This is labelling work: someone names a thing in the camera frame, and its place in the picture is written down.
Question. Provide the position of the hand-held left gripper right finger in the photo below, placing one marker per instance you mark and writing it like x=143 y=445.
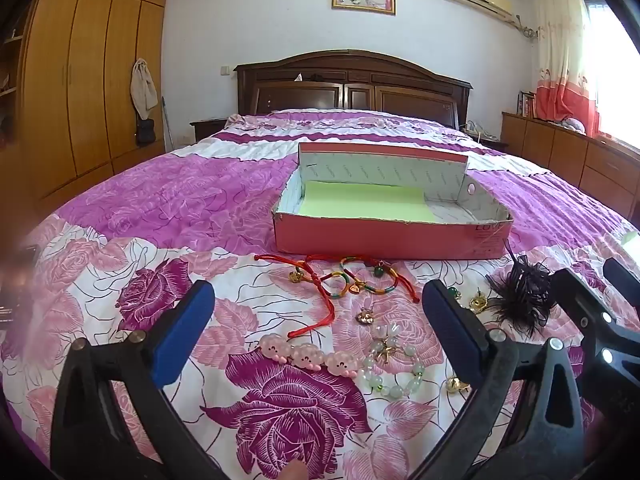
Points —
x=452 y=332

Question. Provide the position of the thin white rod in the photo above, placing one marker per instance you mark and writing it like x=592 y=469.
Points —
x=166 y=122

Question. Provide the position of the pink floral bedspread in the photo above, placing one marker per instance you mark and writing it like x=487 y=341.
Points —
x=150 y=200

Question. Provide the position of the light green paper liner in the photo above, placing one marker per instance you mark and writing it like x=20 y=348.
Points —
x=365 y=200

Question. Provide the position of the gold pendant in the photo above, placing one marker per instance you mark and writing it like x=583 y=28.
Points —
x=365 y=316

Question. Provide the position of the dark wooden headboard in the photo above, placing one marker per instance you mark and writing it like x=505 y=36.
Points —
x=350 y=90

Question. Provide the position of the black feather hair accessory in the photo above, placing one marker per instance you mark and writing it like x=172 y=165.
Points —
x=525 y=295

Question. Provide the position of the black hanging bag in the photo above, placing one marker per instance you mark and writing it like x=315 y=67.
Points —
x=146 y=132

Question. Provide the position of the person's left hand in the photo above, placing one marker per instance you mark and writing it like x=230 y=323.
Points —
x=295 y=471

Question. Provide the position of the beige hanging bag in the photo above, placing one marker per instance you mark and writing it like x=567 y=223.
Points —
x=144 y=90

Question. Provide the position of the pink cloud hair clip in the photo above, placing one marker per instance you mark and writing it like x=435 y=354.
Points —
x=307 y=355

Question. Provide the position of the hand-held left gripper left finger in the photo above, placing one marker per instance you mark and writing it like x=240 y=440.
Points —
x=182 y=332

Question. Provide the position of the window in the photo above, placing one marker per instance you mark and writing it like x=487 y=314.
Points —
x=615 y=70

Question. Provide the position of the low wooden cabinet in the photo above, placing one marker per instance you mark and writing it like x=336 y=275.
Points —
x=550 y=145

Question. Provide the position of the wooden wardrobe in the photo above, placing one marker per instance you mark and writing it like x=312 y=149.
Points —
x=90 y=85

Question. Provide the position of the white and orange curtain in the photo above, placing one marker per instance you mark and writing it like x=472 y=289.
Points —
x=562 y=60

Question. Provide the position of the pink cardboard box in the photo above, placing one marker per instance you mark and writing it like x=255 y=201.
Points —
x=375 y=240

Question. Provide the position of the grey folded cloth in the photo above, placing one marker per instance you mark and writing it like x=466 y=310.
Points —
x=572 y=124

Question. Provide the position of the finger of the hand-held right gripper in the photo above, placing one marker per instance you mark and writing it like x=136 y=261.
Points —
x=622 y=276
x=582 y=300

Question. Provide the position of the gold charm with green bead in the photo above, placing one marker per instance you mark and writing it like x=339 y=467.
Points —
x=477 y=302

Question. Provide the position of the row of books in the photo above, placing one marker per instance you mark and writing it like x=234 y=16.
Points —
x=527 y=105

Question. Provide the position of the gold bell charm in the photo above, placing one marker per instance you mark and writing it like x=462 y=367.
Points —
x=457 y=385

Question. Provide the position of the dark wooden nightstand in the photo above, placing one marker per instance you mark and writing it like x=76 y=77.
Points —
x=495 y=144
x=207 y=129

